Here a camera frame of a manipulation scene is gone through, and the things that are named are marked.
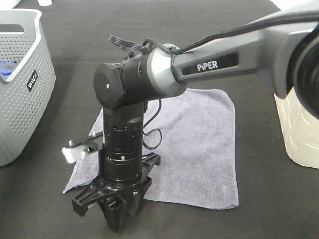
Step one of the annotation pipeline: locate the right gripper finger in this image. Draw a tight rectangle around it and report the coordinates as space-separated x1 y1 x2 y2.
122 189 147 226
98 198 126 233

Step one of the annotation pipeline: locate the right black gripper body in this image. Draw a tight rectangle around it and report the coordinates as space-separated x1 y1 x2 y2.
72 153 160 216

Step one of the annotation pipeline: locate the grey-blue microfibre towel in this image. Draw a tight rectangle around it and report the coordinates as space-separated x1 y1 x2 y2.
63 88 240 210

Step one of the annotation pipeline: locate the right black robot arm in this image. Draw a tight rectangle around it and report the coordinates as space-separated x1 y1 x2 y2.
62 0 319 232

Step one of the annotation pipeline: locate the blue towel in basket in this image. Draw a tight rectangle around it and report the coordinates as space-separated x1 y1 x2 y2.
0 61 18 79

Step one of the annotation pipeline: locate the grey perforated laundry basket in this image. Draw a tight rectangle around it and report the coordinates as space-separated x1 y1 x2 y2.
0 9 56 166

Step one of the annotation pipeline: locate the white laundry basket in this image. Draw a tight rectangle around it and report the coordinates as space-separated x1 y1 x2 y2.
274 88 319 169

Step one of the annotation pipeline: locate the white cylinder at table edge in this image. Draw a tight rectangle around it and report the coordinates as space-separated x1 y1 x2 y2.
38 0 52 6

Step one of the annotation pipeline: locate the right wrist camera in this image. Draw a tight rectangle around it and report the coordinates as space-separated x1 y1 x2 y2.
61 131 103 164

